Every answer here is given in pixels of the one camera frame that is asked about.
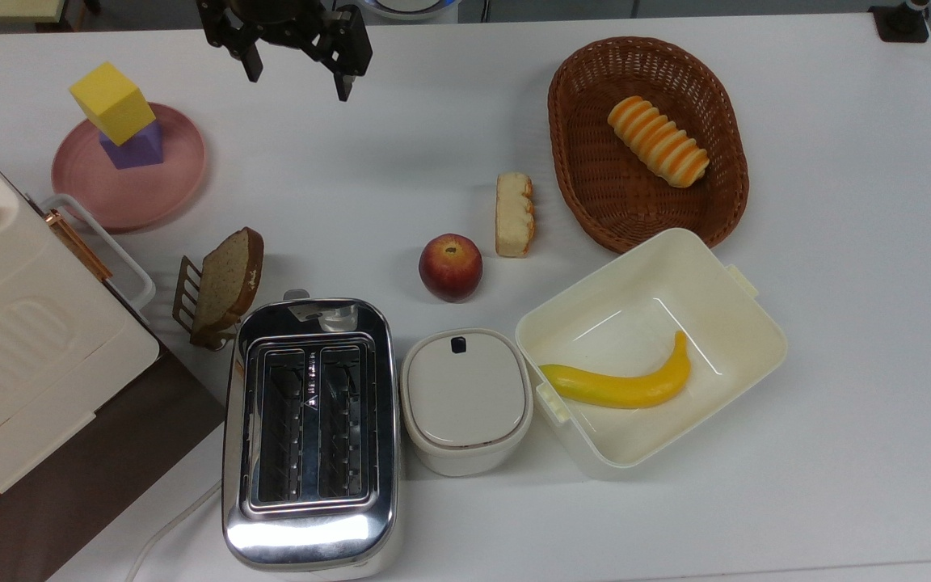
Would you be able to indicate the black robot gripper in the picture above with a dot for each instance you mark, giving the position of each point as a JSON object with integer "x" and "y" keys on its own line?
{"x": 288, "y": 28}

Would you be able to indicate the yellow foam cube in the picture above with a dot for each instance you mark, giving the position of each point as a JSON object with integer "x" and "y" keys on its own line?
{"x": 114, "y": 101}

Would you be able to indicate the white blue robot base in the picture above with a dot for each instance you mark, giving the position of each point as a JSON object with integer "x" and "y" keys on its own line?
{"x": 409, "y": 6}

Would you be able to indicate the purple foam cube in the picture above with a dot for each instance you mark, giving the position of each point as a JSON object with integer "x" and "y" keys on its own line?
{"x": 138, "y": 152}

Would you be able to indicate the pink round plate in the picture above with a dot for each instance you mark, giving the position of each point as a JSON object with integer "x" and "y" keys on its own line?
{"x": 134, "y": 198}

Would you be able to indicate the brown bread slice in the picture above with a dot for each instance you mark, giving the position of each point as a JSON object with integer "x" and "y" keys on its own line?
{"x": 227, "y": 279}

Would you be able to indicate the red apple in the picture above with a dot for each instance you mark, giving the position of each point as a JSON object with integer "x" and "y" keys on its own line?
{"x": 451, "y": 268}

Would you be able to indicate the pale bread piece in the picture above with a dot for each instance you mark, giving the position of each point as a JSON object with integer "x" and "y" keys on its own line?
{"x": 512, "y": 214}

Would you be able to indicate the brown wicker basket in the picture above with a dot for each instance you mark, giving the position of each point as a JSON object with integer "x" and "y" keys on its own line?
{"x": 595, "y": 186}

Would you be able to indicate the white lidded container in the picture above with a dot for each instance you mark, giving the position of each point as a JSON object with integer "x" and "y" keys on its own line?
{"x": 465, "y": 400}

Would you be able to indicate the orange striped bread roll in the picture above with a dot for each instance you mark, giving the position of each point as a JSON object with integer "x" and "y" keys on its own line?
{"x": 659, "y": 141}

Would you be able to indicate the white boxy kitchen appliance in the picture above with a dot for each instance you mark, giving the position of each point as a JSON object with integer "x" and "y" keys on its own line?
{"x": 21, "y": 339}

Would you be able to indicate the cream open plastic box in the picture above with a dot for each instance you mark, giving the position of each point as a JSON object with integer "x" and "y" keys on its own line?
{"x": 635, "y": 323}

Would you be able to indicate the yellow toy banana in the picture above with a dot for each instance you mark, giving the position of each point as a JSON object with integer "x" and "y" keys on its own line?
{"x": 627, "y": 390}

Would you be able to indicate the chrome two-slot toaster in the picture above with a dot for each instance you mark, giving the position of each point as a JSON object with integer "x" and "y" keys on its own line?
{"x": 312, "y": 533}

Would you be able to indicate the black clamp mount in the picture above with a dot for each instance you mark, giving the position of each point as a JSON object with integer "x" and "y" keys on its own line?
{"x": 900, "y": 24}

